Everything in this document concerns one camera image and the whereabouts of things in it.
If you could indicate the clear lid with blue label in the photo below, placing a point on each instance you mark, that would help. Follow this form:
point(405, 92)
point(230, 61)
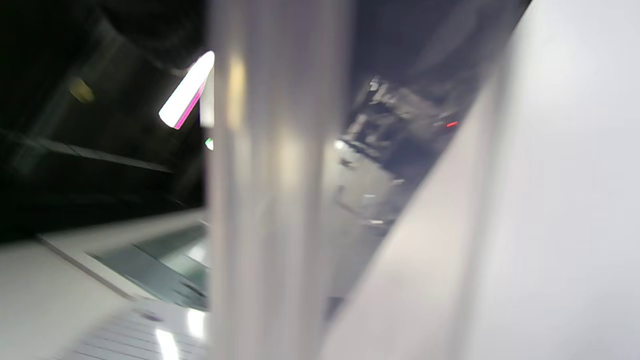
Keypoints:
point(275, 200)

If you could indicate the row of ceiling light strips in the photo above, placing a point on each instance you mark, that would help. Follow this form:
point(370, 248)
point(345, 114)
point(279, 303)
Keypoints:
point(187, 92)

